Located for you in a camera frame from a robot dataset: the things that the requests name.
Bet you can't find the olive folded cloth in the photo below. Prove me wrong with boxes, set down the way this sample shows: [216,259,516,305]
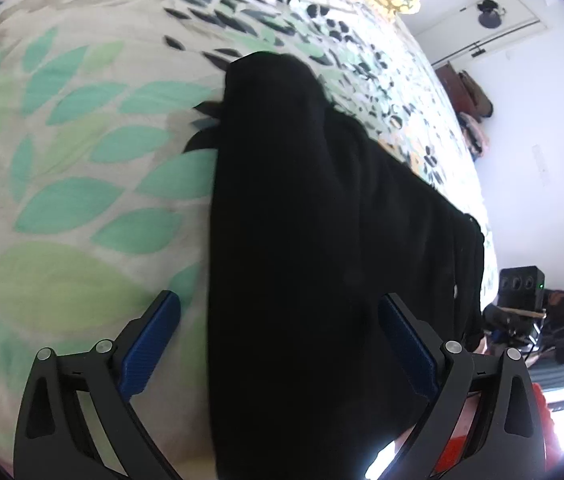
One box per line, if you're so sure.
[456,71,493,118]

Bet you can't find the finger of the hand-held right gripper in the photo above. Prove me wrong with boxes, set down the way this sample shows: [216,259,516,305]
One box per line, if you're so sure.
[482,306,516,335]

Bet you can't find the floral leaf bed sheet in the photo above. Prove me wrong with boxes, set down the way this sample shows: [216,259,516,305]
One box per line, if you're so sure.
[0,0,497,480]

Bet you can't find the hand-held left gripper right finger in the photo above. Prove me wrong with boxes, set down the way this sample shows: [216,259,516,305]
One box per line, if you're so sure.
[378,292,547,480]

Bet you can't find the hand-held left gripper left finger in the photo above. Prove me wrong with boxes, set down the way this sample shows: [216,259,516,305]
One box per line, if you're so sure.
[13,290,183,480]

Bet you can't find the person's orange clothing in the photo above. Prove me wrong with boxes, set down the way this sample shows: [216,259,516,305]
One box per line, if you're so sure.
[436,382,555,476]

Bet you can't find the black pants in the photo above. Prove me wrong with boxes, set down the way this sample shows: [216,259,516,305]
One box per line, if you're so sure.
[184,52,486,480]

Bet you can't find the pile of colourful clothes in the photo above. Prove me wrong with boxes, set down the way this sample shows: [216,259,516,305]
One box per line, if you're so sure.
[459,112,492,158]

